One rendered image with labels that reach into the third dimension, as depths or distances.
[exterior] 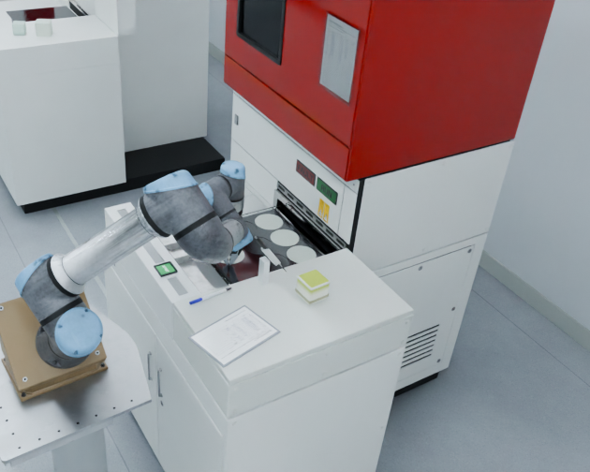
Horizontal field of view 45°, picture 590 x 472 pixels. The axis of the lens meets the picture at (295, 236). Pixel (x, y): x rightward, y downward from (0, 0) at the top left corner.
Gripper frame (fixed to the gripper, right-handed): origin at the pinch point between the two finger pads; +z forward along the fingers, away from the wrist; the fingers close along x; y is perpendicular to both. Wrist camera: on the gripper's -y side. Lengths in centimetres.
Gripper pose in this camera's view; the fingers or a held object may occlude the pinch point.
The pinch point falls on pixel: (228, 263)
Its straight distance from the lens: 233.3
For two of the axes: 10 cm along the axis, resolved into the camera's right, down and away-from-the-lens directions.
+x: -10.0, -0.6, -0.7
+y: -0.3, -5.8, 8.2
